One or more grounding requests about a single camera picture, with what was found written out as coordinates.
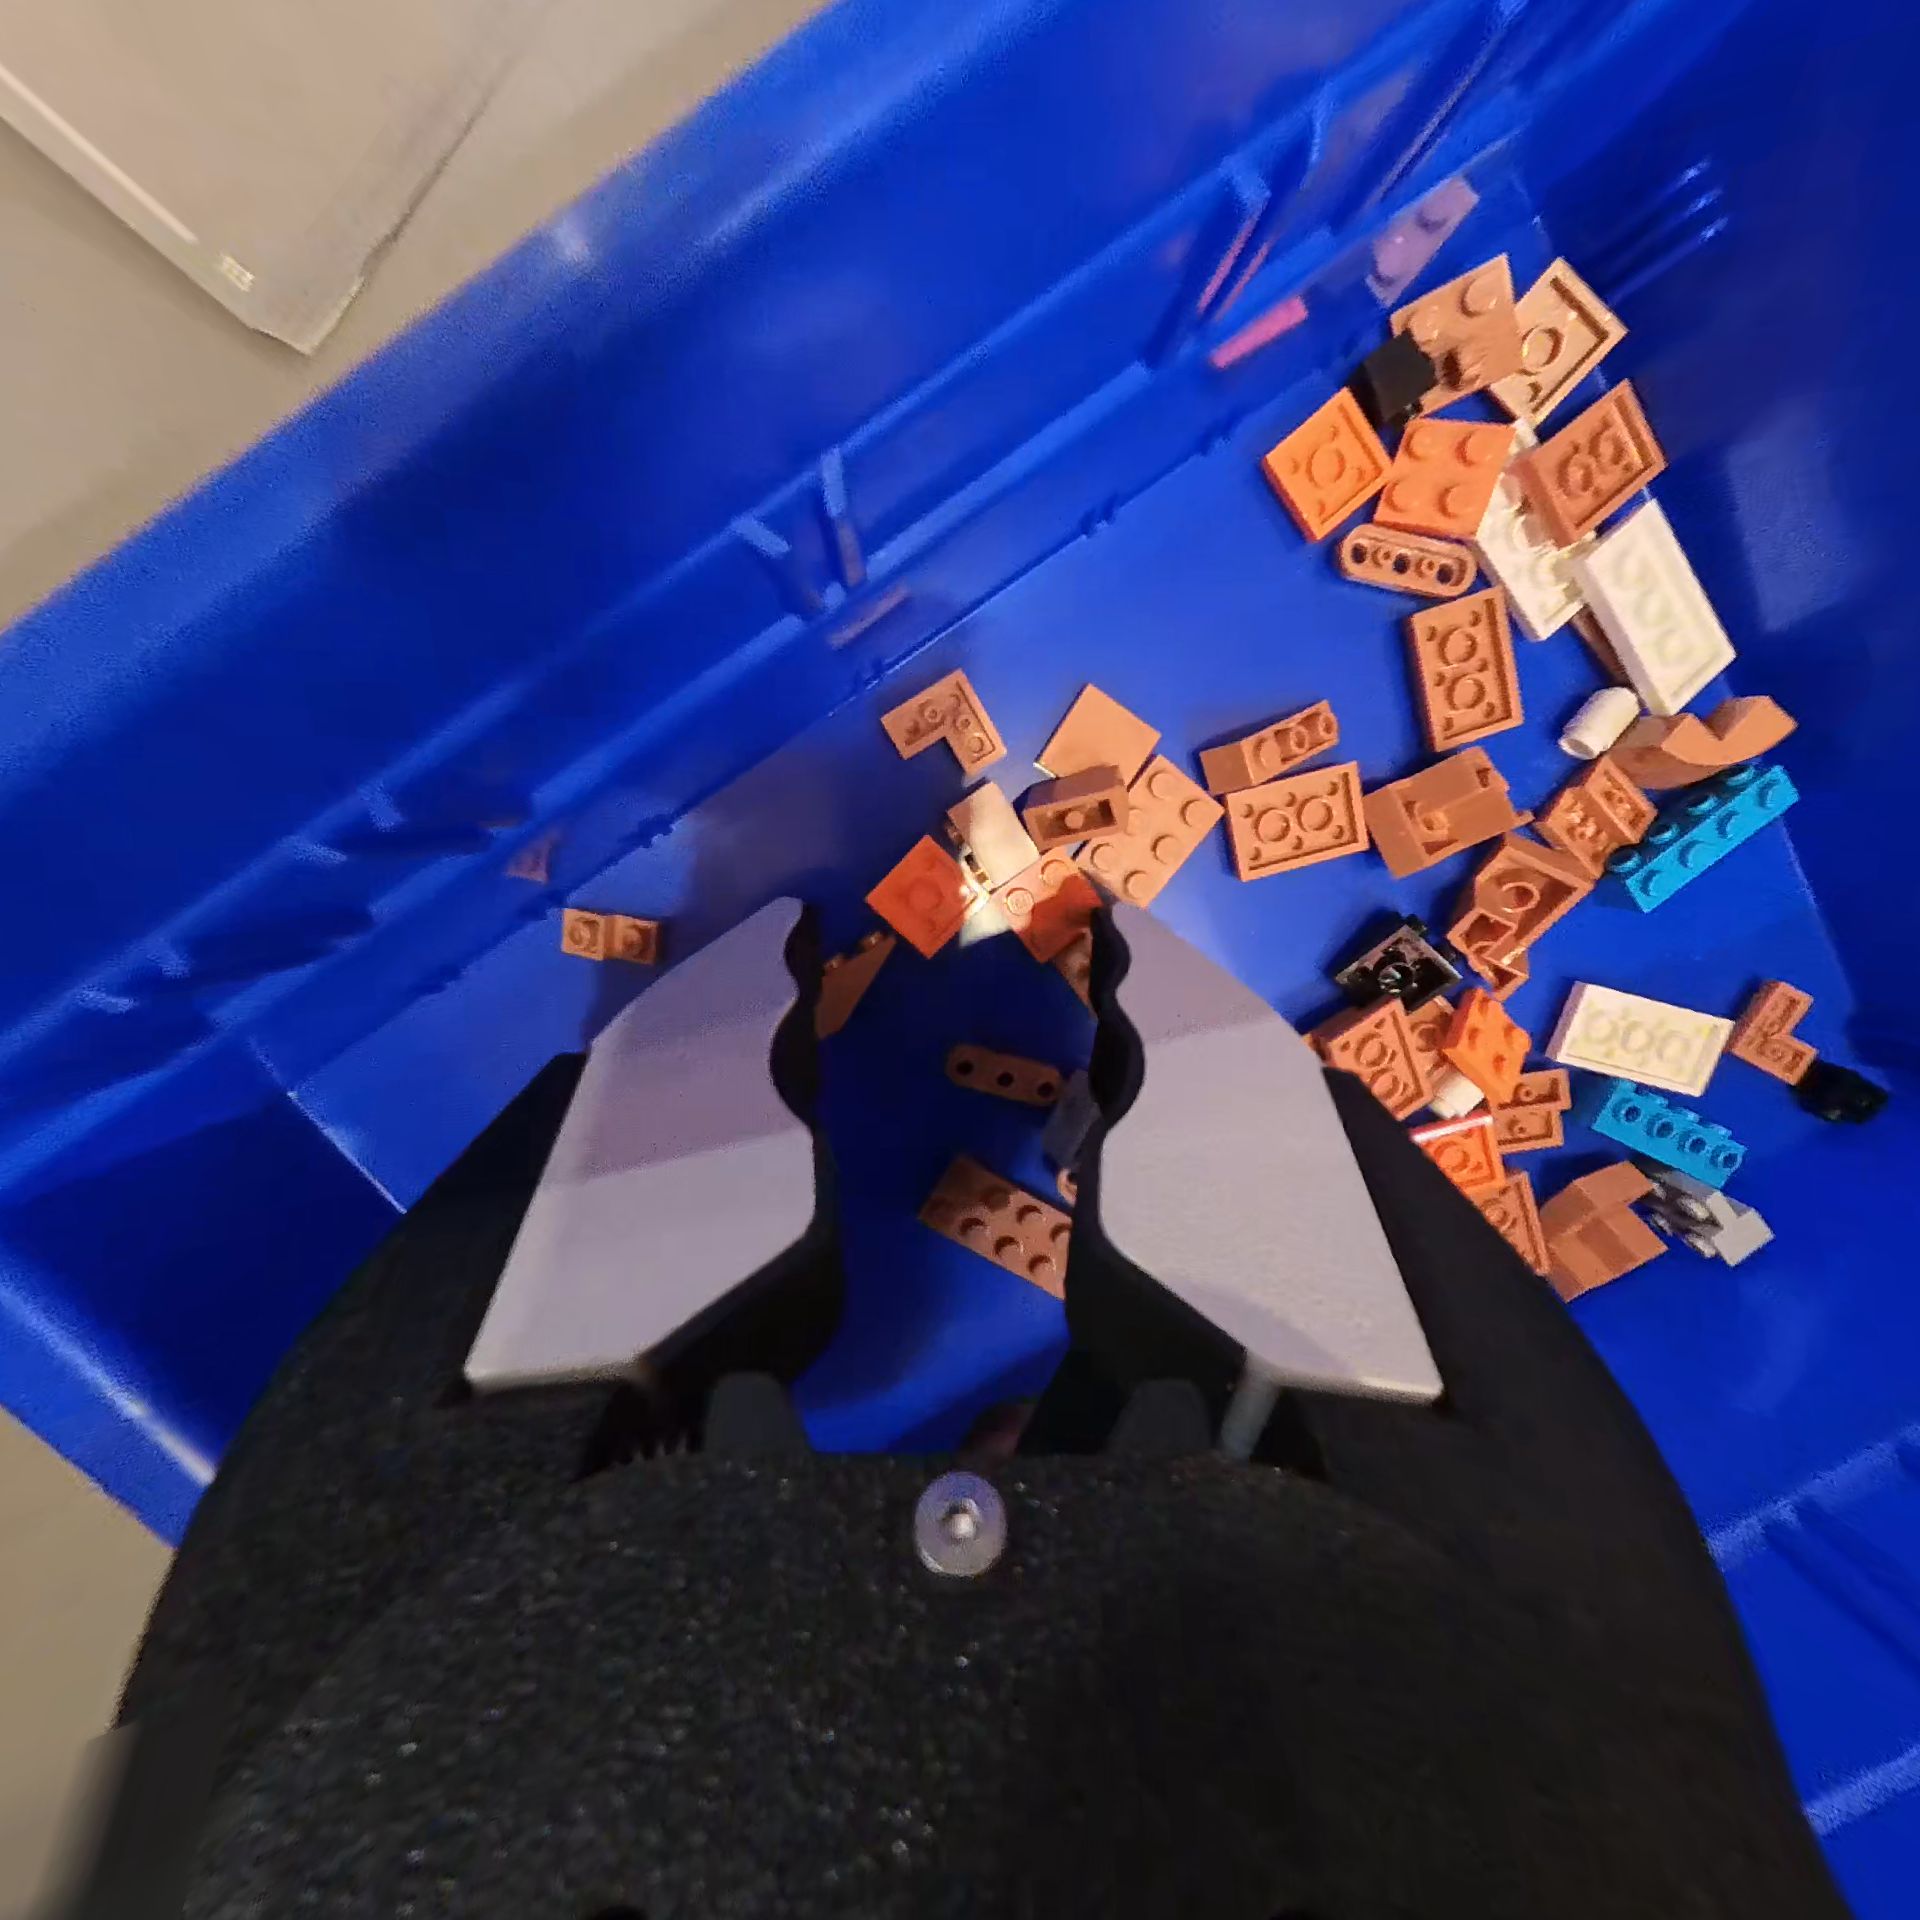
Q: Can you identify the clear acrylic plate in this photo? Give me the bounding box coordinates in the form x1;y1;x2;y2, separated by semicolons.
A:
0;0;520;358

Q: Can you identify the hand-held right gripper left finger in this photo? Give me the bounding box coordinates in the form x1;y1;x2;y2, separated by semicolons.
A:
461;894;840;1396

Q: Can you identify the grey desk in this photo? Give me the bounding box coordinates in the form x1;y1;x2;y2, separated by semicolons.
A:
0;0;840;1920

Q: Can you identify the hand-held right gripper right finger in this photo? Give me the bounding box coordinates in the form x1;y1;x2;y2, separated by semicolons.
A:
1062;900;1450;1461

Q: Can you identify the blue plastic bin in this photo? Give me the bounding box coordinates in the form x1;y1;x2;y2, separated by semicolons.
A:
0;0;1920;1920

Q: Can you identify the pile of toy bricks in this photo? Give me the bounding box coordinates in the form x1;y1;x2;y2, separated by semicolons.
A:
555;246;1894;1308

